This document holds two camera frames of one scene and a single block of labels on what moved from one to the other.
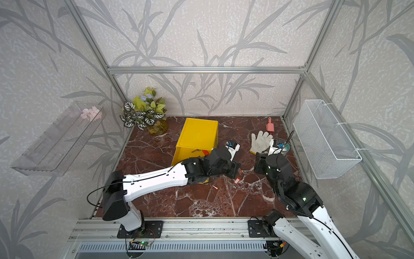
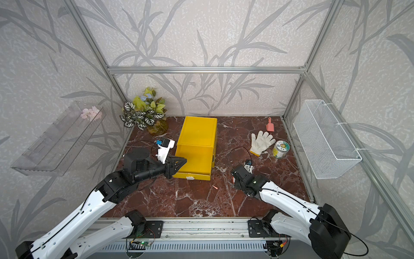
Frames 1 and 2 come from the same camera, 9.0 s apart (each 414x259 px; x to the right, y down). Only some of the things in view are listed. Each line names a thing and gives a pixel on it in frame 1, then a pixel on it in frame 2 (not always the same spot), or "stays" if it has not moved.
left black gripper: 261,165 -> 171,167
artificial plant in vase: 147,111 stays
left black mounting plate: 150,229 stays
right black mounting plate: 256,229 stays
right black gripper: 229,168 -> 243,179
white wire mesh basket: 329,148 stays
